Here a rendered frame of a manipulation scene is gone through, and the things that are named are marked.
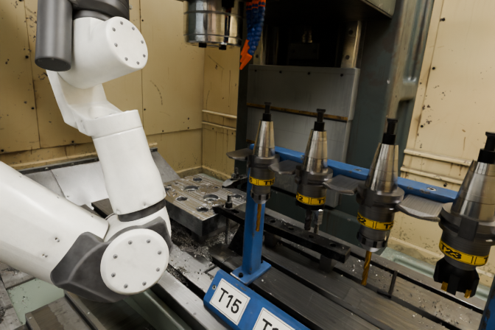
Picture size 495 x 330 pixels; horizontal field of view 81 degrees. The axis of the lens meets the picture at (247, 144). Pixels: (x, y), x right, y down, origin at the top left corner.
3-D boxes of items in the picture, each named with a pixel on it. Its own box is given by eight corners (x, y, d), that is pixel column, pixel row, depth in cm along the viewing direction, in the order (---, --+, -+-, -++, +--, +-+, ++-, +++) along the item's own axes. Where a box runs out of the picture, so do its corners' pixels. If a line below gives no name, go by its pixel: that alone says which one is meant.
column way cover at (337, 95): (335, 210, 109) (355, 68, 97) (241, 176, 139) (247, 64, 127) (340, 206, 113) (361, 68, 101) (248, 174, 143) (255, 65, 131)
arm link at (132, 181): (153, 124, 37) (194, 262, 39) (138, 127, 46) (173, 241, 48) (57, 148, 32) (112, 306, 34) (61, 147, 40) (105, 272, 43)
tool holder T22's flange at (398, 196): (409, 207, 43) (412, 191, 42) (386, 216, 40) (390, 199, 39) (370, 191, 48) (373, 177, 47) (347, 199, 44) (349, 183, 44)
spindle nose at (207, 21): (253, 47, 79) (256, -1, 76) (201, 40, 69) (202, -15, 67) (221, 48, 91) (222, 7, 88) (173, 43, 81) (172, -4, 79)
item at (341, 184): (350, 198, 43) (351, 193, 43) (317, 188, 46) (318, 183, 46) (367, 186, 48) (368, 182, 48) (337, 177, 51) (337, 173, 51)
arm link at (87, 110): (123, 28, 40) (152, 124, 41) (78, 48, 43) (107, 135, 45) (82, 20, 34) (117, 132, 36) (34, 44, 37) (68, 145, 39)
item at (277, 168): (288, 177, 50) (288, 173, 50) (263, 170, 53) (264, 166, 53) (309, 169, 55) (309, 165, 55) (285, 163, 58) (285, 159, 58)
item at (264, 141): (279, 155, 57) (283, 121, 55) (262, 158, 54) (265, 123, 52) (264, 150, 60) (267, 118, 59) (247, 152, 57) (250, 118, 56)
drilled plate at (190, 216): (201, 237, 79) (202, 220, 78) (145, 202, 97) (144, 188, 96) (255, 211, 96) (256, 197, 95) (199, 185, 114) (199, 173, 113)
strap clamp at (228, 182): (225, 213, 102) (227, 172, 98) (219, 210, 104) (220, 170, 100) (250, 202, 111) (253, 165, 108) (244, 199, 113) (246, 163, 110)
